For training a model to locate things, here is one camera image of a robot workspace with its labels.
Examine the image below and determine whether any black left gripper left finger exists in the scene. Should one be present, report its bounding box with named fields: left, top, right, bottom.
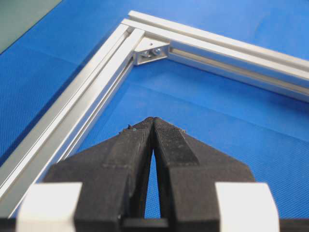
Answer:
left=44, top=117, right=154, bottom=232

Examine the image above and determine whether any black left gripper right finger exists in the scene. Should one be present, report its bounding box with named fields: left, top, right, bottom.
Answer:
left=153, top=117, right=255, bottom=232

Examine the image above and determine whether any silver aluminium extrusion frame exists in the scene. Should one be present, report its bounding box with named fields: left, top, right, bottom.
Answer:
left=0, top=11, right=309, bottom=218

